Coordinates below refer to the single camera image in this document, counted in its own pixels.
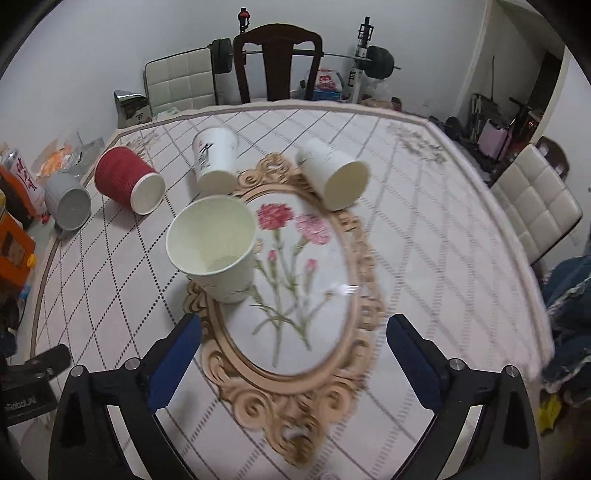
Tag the orange toy box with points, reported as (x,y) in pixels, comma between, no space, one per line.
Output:
(17,247)

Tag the grey mug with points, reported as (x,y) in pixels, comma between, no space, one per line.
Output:
(67,201)

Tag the blue denim clothing pile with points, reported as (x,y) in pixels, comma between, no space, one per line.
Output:
(566,295)

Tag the yellow object on floor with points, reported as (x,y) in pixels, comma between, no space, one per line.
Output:
(549,411)

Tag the dark wooden chair at right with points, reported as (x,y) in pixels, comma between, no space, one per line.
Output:
(554,155)

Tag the shiny gift bag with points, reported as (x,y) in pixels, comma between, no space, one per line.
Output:
(132,109)

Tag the red ribbed paper cup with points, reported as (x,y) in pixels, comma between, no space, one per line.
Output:
(123,176)

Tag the white padded chair against wall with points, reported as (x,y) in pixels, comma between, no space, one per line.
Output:
(183,81)

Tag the white paper cup with birds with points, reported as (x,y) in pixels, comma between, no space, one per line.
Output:
(212,241)

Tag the white padded chair at right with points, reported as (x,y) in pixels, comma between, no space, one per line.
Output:
(537,202)

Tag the white printed paper cup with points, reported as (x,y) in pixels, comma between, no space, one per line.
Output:
(215,151)

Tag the plain white paper cup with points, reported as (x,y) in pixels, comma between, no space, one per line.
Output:
(336,177)

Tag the floral patterned tablecloth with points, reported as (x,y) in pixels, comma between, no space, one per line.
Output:
(297,379)

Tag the red white plastic bag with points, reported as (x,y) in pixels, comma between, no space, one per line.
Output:
(328,80)

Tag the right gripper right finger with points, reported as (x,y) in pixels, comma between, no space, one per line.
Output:
(505,442)

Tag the pink suitcase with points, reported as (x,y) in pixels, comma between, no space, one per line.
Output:
(493,139)

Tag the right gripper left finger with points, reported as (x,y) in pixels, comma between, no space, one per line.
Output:
(84,444)

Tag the white barbell rack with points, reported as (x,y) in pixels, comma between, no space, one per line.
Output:
(359,59)

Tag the dark wooden chair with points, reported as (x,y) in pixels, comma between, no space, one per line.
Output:
(280,43)
(554,155)

